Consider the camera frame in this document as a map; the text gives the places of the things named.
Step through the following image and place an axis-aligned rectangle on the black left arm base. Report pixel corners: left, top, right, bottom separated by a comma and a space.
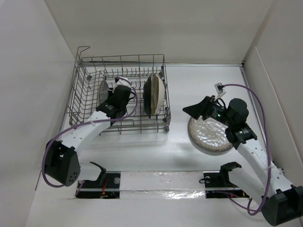
75, 162, 121, 199

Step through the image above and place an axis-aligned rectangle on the grey reindeer plate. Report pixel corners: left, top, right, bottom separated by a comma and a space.
97, 79, 109, 105

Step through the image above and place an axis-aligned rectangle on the grey wire dish rack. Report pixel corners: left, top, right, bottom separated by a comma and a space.
65, 46, 171, 133

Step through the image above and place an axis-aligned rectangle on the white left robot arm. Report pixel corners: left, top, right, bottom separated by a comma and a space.
42, 84, 136, 188

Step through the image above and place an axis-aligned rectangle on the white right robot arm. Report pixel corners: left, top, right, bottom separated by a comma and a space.
183, 96, 303, 226

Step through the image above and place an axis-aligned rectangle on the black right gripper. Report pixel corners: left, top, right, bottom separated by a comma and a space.
182, 95, 233, 127

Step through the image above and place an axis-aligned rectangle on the cream divided plate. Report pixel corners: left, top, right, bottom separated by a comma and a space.
151, 75, 165, 115

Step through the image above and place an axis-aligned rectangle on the brown rimmed cream plate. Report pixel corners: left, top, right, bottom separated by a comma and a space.
143, 76, 152, 119

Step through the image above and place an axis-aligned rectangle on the speckled brown rimmed plate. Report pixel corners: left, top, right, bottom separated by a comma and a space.
187, 117, 233, 153

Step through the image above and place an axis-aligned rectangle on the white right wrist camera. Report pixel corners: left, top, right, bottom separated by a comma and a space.
211, 83, 226, 102

